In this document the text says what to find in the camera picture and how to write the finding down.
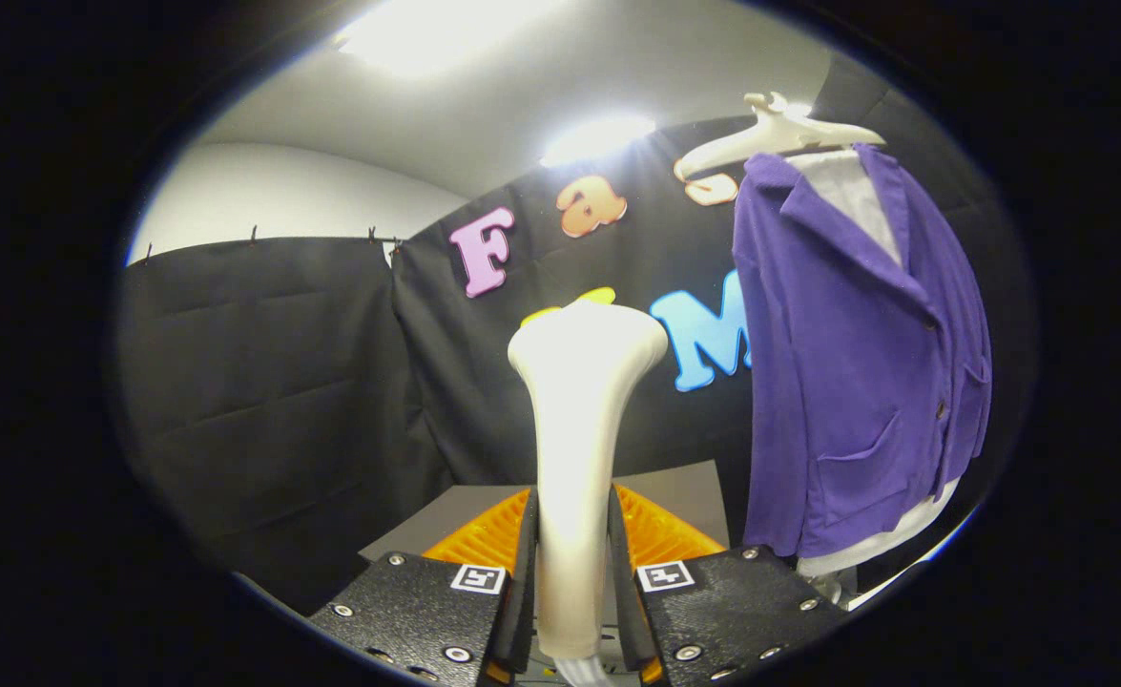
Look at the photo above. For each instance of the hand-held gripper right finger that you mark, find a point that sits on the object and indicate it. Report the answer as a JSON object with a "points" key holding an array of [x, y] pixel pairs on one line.
{"points": [[622, 592]]}

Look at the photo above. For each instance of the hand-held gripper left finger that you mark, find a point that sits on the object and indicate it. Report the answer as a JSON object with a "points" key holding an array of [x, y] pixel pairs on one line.
{"points": [[522, 582]]}

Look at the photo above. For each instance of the white garment steamer head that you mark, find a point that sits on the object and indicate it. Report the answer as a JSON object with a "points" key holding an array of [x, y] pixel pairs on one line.
{"points": [[579, 429]]}

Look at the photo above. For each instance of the purple jacket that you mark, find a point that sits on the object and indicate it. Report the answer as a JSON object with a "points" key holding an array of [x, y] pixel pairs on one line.
{"points": [[846, 382]]}

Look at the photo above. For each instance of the white clothes hanger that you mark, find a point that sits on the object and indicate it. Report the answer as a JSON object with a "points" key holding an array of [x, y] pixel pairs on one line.
{"points": [[770, 134]]}

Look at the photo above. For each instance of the black backdrop cloth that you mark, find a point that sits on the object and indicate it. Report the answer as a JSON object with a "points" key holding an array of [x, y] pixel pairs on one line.
{"points": [[283, 382]]}

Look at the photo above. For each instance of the long ceiling light panel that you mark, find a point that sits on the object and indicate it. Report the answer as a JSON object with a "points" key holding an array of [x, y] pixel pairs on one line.
{"points": [[598, 138]]}

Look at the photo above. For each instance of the white mannequin torso form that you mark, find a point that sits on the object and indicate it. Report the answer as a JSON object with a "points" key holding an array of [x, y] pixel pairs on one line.
{"points": [[851, 196]]}

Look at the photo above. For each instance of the large ceiling light panel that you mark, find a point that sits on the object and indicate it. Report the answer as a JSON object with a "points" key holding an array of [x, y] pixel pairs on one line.
{"points": [[426, 33]]}

